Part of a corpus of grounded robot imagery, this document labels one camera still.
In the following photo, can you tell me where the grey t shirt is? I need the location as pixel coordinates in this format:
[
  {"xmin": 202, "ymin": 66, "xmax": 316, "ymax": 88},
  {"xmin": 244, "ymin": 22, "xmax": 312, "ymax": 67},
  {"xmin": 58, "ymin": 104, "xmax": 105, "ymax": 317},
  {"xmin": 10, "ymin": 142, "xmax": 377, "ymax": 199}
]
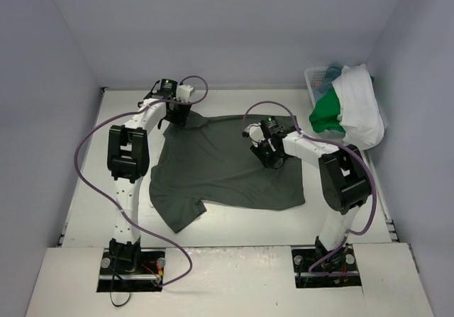
[{"xmin": 149, "ymin": 112, "xmax": 305, "ymax": 233}]

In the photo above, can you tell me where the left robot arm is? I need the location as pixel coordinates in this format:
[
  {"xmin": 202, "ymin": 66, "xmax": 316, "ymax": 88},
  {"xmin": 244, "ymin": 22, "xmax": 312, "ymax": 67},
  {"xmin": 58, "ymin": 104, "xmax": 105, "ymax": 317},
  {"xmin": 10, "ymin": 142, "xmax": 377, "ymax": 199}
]
[{"xmin": 107, "ymin": 79, "xmax": 194, "ymax": 274}]

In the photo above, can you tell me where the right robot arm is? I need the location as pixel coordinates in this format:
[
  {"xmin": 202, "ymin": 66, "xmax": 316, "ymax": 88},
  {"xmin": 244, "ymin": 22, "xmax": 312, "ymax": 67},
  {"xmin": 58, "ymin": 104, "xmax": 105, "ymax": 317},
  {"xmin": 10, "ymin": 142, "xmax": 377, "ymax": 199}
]
[{"xmin": 243, "ymin": 116, "xmax": 377, "ymax": 269}]

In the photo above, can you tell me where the green t shirt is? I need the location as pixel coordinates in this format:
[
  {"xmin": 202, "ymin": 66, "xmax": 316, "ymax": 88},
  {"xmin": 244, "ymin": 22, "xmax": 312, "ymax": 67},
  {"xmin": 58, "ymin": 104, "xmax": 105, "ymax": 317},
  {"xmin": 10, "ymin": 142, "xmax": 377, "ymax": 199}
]
[{"xmin": 309, "ymin": 76, "xmax": 375, "ymax": 133}]

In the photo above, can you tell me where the white laundry basket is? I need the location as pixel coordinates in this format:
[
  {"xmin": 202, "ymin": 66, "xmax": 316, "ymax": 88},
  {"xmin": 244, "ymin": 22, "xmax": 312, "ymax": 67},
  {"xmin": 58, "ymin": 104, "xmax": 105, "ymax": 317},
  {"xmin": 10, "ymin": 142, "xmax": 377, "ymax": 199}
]
[{"xmin": 304, "ymin": 67, "xmax": 389, "ymax": 140}]

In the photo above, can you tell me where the white t shirt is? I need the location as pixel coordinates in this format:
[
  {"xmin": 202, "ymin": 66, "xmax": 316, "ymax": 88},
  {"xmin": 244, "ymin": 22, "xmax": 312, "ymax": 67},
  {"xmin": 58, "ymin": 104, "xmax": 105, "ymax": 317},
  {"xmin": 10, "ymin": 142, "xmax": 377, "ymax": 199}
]
[{"xmin": 332, "ymin": 64, "xmax": 385, "ymax": 150}]

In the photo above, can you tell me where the light blue garment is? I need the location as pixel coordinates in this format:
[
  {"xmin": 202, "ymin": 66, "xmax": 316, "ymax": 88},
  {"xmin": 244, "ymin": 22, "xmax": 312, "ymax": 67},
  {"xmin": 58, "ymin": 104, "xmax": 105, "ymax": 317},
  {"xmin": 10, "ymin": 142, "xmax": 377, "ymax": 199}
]
[{"xmin": 316, "ymin": 62, "xmax": 344, "ymax": 94}]

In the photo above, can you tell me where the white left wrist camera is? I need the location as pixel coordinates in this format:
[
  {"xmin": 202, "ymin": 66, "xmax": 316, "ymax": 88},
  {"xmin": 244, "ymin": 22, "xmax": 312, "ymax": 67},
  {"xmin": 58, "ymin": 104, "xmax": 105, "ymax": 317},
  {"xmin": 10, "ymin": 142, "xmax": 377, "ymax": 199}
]
[{"xmin": 175, "ymin": 84, "xmax": 194, "ymax": 103}]

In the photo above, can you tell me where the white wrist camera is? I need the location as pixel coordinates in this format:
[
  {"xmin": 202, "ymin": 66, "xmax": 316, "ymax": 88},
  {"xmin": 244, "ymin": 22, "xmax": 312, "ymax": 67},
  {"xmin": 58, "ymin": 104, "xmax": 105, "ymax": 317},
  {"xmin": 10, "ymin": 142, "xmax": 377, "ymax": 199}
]
[
  {"xmin": 242, "ymin": 123, "xmax": 265, "ymax": 147},
  {"xmin": 175, "ymin": 84, "xmax": 194, "ymax": 103}
]

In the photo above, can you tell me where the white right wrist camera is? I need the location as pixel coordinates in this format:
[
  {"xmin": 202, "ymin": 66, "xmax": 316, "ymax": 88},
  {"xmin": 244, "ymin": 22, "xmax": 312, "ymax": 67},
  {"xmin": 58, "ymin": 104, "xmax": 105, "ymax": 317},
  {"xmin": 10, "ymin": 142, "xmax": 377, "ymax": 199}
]
[{"xmin": 242, "ymin": 123, "xmax": 265, "ymax": 147}]

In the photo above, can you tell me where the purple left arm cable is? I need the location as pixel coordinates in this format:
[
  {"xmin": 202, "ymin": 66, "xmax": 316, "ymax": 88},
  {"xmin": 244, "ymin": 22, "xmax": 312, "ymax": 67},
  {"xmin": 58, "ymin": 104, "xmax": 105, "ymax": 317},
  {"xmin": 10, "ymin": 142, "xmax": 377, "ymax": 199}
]
[{"xmin": 73, "ymin": 74, "xmax": 209, "ymax": 289}]

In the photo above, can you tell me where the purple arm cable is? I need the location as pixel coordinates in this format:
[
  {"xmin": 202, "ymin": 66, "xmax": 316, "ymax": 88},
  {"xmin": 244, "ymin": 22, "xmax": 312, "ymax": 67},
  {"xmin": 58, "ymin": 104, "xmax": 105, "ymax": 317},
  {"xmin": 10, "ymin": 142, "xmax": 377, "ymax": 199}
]
[
  {"xmin": 243, "ymin": 101, "xmax": 377, "ymax": 275},
  {"xmin": 73, "ymin": 74, "xmax": 209, "ymax": 289}
]

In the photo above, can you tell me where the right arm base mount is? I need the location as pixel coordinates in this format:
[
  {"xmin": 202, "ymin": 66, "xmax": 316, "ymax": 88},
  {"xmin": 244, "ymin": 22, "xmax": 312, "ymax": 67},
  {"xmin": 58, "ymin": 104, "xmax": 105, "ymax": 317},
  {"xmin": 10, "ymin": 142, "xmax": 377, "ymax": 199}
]
[{"xmin": 292, "ymin": 246, "xmax": 362, "ymax": 289}]

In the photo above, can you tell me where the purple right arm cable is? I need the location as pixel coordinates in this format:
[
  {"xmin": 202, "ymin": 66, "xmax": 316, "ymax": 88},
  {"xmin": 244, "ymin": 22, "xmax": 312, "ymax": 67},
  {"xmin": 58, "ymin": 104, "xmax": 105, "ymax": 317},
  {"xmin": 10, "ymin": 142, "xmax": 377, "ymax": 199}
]
[{"xmin": 243, "ymin": 101, "xmax": 377, "ymax": 275}]

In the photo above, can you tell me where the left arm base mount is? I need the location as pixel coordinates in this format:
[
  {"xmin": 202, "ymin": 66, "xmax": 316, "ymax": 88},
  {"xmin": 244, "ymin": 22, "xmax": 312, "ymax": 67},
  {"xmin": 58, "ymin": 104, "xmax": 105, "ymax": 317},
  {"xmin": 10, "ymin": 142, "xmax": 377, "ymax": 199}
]
[{"xmin": 96, "ymin": 249, "xmax": 166, "ymax": 293}]

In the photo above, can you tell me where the black loop cable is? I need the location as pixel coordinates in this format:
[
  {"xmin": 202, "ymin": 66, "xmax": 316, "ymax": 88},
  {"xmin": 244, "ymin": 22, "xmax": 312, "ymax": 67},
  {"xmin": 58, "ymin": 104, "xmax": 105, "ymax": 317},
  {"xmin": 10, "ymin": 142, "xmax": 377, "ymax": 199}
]
[{"xmin": 109, "ymin": 260, "xmax": 131, "ymax": 308}]

